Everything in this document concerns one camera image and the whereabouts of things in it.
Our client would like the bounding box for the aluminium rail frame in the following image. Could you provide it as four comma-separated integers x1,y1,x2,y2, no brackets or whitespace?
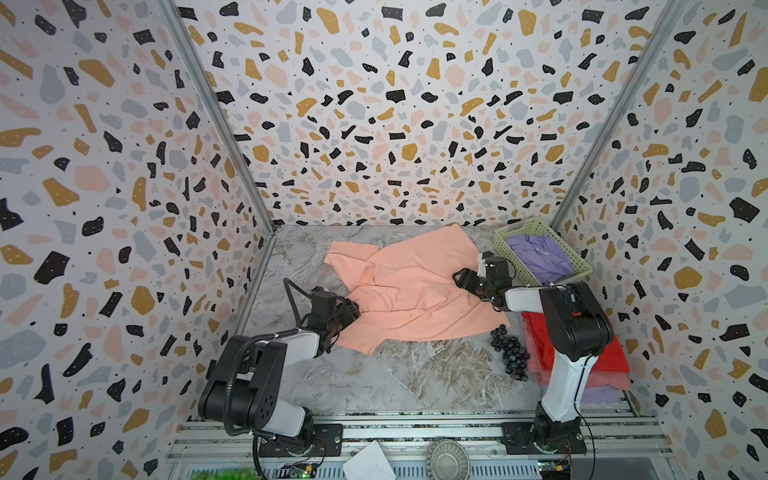
164,409,685,480

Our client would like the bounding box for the grey ribbed plate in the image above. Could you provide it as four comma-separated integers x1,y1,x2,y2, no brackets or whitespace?
427,439,471,480

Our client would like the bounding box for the green artificial grass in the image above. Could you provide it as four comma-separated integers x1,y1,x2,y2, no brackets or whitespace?
189,469,262,480

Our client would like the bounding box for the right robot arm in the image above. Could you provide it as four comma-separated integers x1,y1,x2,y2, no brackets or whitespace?
452,252,614,455

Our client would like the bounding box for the purple t-shirt in basket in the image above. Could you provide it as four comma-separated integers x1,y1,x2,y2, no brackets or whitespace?
505,234,575,285

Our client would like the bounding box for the white paper sheet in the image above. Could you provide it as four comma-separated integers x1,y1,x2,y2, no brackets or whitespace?
343,441,397,480

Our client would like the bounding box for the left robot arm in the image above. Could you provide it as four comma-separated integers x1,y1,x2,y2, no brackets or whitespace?
198,278,361,455

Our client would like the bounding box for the black grape bunch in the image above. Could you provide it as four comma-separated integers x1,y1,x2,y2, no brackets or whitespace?
490,325,531,382

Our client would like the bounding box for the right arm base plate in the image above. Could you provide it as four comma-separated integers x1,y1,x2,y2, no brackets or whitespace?
501,419,587,455

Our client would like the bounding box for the folded red t-shirt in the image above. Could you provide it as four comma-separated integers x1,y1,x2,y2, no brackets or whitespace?
521,312,630,373

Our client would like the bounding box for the pink graphic t-shirt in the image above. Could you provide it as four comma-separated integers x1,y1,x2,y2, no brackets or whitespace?
324,225,509,355

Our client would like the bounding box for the green plastic basket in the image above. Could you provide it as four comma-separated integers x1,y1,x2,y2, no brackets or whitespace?
493,218,593,286

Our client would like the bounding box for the folded lilac t-shirt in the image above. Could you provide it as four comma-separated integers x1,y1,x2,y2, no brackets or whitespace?
539,383,626,404

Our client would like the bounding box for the circuit board with wires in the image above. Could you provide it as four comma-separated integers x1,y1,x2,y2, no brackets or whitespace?
276,462,318,479

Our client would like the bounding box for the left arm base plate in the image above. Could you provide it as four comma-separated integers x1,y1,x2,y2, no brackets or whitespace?
257,423,344,459

